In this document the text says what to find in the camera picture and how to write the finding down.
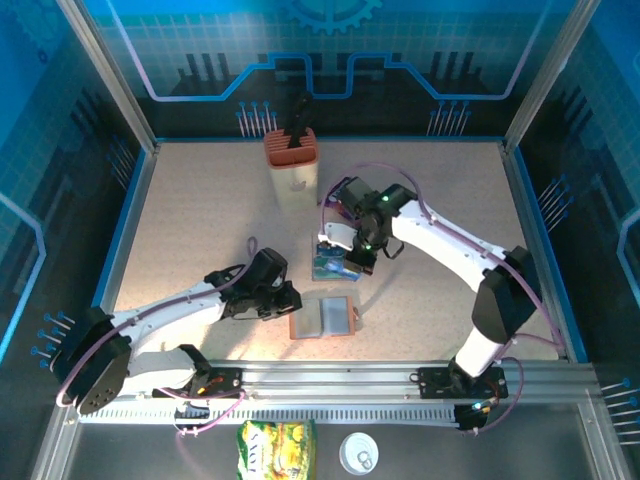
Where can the beige knife block orange top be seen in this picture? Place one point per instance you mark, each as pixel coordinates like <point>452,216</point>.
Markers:
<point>295,185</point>

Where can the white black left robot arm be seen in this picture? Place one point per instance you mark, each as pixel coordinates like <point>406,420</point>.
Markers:
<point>170,312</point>

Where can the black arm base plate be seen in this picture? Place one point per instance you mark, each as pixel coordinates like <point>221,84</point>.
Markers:
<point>227,380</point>
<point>430,385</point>

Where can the white tin can lid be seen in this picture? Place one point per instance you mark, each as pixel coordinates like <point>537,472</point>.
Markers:
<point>352,447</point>

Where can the orange card holder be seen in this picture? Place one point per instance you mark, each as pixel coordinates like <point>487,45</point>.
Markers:
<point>320,320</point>

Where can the aluminium mounting rail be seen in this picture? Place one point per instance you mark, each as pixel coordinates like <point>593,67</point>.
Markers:
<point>325,380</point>

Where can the purple candy bag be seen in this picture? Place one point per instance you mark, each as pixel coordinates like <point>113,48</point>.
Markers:
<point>330,204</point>

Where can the clear plastic tray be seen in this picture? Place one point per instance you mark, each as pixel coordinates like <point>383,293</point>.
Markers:
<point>320,272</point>

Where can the yellow green snack bag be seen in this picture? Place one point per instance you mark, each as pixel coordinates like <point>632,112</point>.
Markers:
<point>275,450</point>

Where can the aluminium frame post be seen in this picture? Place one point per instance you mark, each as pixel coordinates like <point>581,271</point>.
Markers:
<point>550,75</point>
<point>110,75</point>

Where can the blue card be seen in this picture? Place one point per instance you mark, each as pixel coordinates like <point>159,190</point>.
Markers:
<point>337,270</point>

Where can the aluminium side rail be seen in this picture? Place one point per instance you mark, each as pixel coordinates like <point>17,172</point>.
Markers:
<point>530,225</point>
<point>131,225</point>

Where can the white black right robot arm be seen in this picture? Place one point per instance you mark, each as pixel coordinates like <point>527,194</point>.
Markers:
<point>440,240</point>

